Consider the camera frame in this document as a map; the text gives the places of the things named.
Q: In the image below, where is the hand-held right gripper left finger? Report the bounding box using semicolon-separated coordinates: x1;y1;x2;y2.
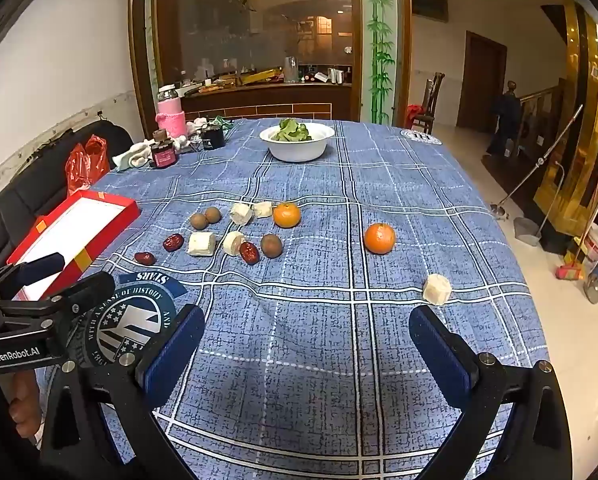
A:
39;304;206;480

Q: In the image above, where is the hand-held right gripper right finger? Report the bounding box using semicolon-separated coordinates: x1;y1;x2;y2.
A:
409;305;574;480

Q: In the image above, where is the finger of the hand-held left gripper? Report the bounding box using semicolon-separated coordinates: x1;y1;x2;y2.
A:
0;252;66;307
0;270;116;319

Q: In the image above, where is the red box with white inside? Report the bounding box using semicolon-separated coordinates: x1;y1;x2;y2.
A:
6;191;142;302

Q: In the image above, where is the orange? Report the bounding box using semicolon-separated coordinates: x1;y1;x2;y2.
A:
363;222;397;255
272;201;302;229

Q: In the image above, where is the person's left hand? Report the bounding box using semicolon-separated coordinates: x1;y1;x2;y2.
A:
6;372;42;442

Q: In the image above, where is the black leather sofa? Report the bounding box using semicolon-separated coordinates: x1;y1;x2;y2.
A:
0;119;135;281

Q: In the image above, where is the red plastic bag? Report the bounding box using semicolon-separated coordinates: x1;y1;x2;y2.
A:
66;134;111;196

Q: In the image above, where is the blue plaid tablecloth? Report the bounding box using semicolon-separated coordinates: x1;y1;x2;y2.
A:
34;119;550;480

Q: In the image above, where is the white cloth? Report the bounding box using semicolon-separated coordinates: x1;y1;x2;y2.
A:
124;117;210;171

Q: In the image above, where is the dark jar with red label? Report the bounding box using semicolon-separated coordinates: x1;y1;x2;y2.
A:
149;141;178;169

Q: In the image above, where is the grey dustpan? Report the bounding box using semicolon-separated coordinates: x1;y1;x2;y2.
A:
514;160;564;247

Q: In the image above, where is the broom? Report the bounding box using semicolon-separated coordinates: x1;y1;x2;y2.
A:
555;167;598;281

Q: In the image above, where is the bottle with pink knit sleeve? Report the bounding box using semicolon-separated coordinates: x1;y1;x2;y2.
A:
155;85;187;140

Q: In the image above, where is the white bucket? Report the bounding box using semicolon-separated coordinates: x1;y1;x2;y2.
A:
581;222;598;266

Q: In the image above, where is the black jar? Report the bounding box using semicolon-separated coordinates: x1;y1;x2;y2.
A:
200;125;226;151

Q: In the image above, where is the white bowl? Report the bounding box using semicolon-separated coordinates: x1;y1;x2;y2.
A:
259;122;336;163

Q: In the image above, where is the green leafy vegetable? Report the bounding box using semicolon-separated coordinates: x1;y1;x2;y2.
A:
270;118;313;143

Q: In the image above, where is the wooden chair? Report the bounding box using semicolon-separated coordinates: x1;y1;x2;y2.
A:
410;72;446;135

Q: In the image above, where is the wooden stair railing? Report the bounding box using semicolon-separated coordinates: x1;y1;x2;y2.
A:
504;80;566;161

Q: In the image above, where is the wooden counter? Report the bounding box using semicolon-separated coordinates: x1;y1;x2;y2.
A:
179;82;354;122

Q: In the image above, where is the yellow long box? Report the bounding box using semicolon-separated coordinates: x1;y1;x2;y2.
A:
239;70;285;86

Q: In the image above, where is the wooden door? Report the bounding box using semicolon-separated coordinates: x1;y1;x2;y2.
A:
456;30;508;133

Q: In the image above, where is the bamboo painted glass panel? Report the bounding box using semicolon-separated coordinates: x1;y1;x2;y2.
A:
361;0;397;126

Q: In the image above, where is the metal handled mop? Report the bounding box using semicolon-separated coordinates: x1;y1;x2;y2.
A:
490;105;584;221

